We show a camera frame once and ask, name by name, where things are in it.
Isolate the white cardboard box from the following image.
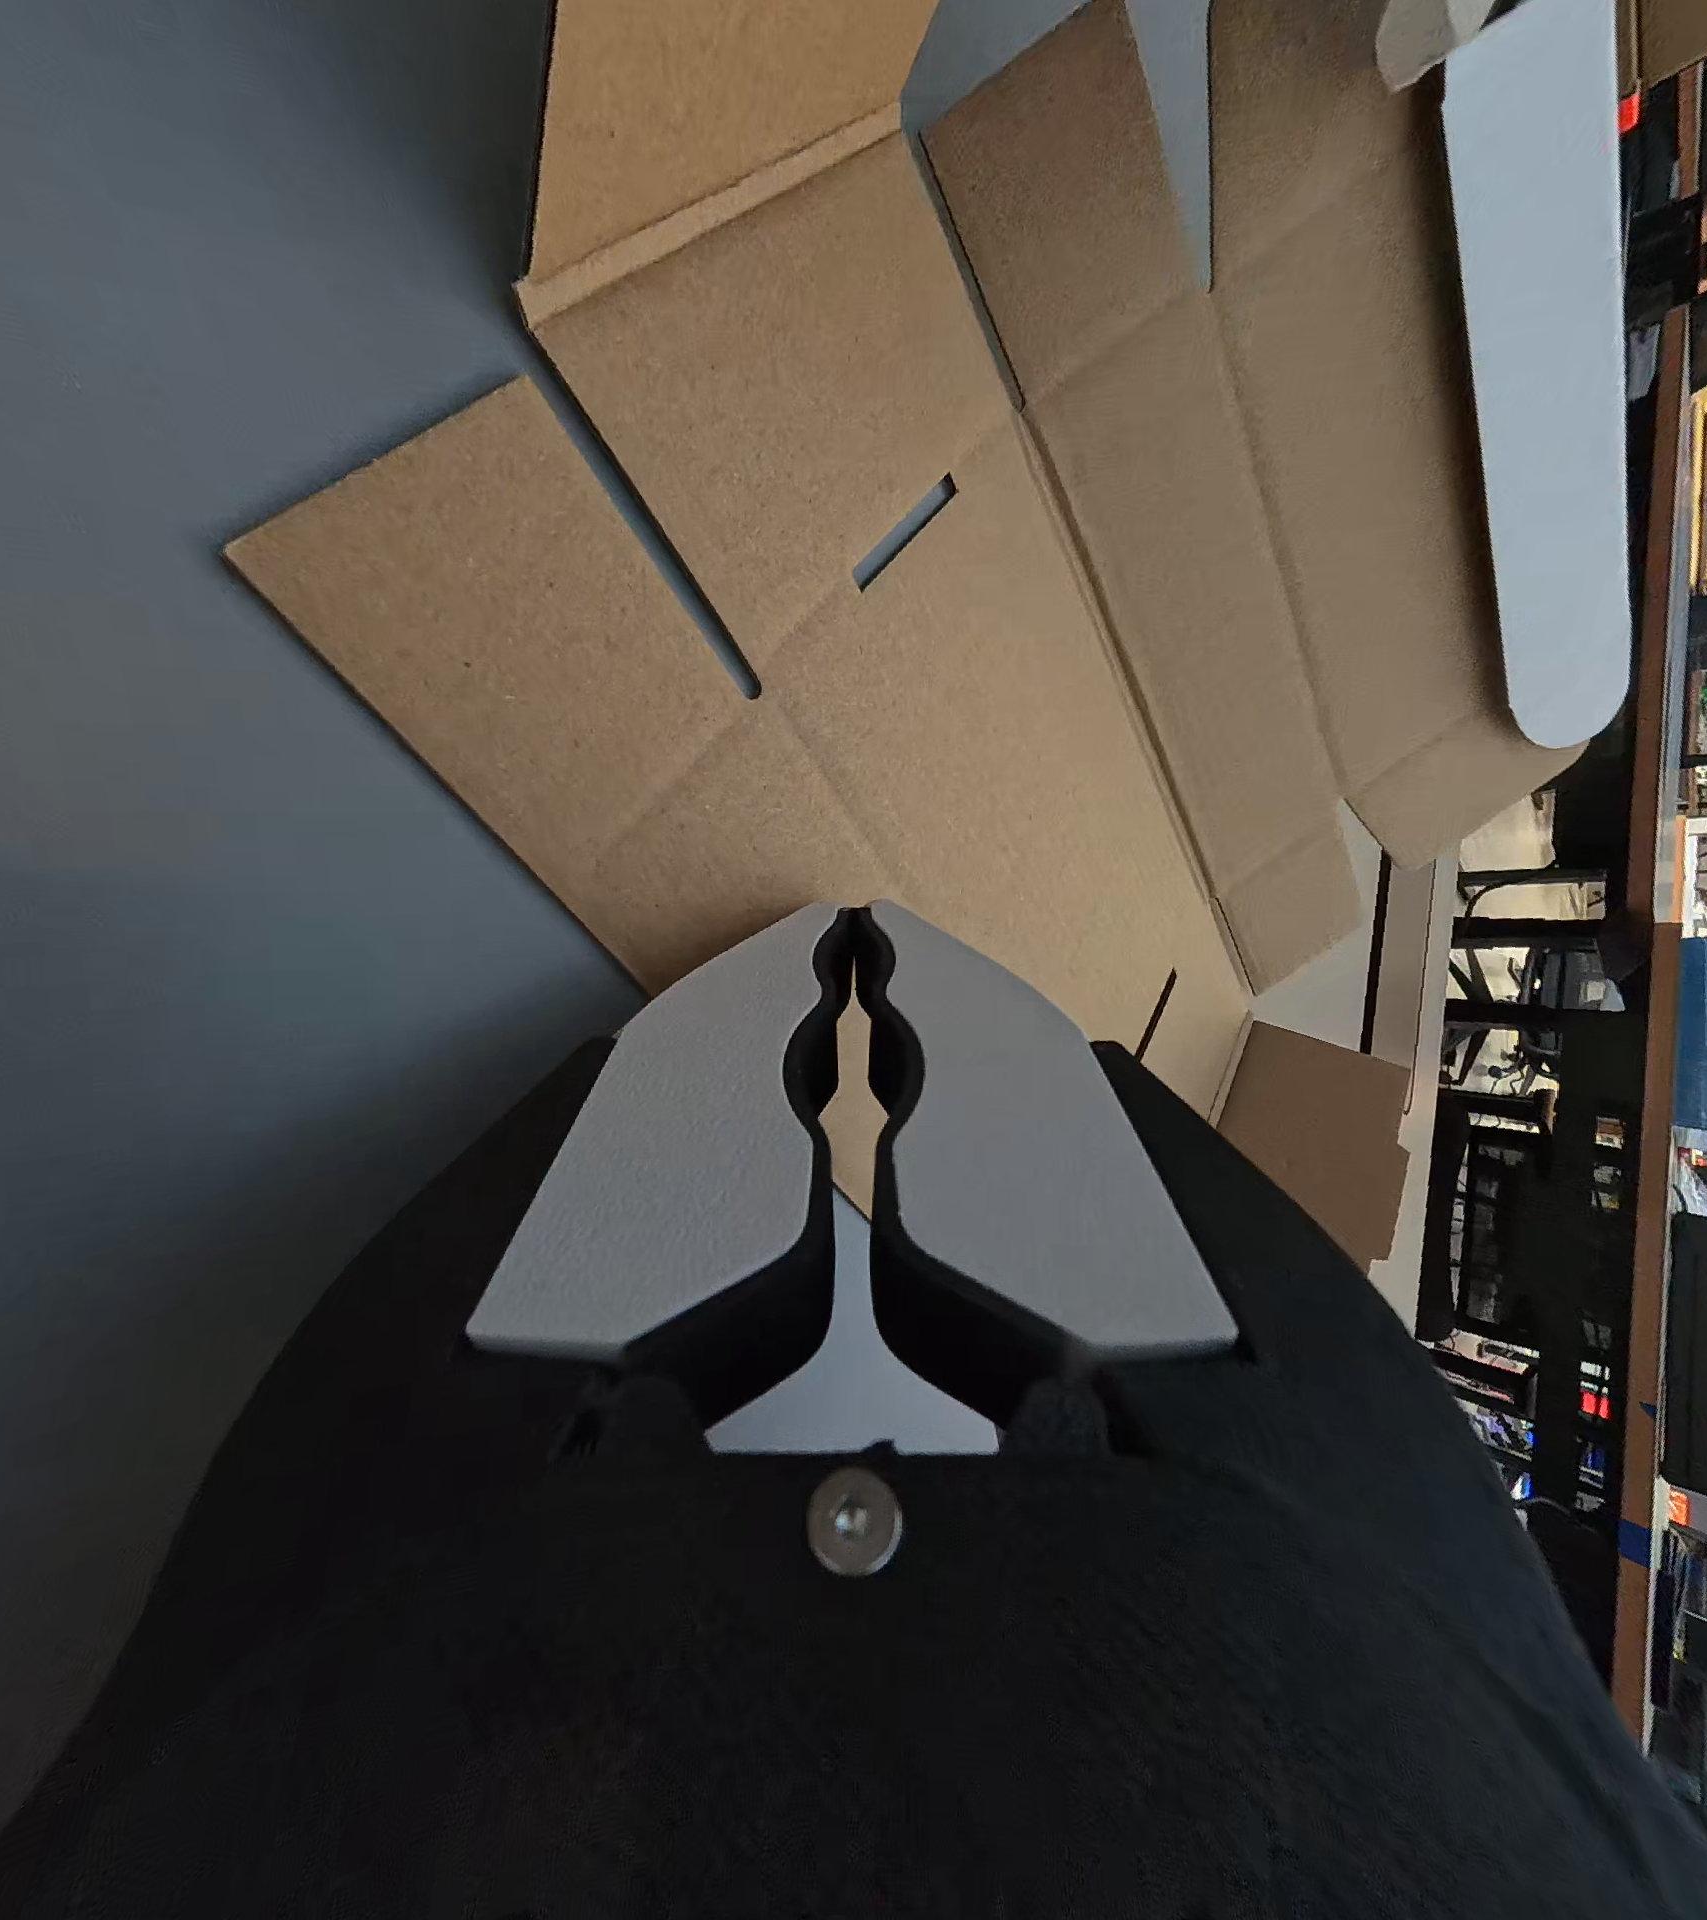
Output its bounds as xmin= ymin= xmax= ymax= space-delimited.
xmin=221 ymin=0 xmax=1634 ymax=1272

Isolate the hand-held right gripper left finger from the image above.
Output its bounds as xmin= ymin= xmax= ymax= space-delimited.
xmin=465 ymin=899 xmax=855 ymax=1422

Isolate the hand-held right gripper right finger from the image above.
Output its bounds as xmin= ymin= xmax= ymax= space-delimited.
xmin=853 ymin=897 xmax=1239 ymax=1422

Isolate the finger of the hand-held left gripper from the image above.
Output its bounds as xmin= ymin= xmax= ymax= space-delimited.
xmin=1374 ymin=0 xmax=1522 ymax=94

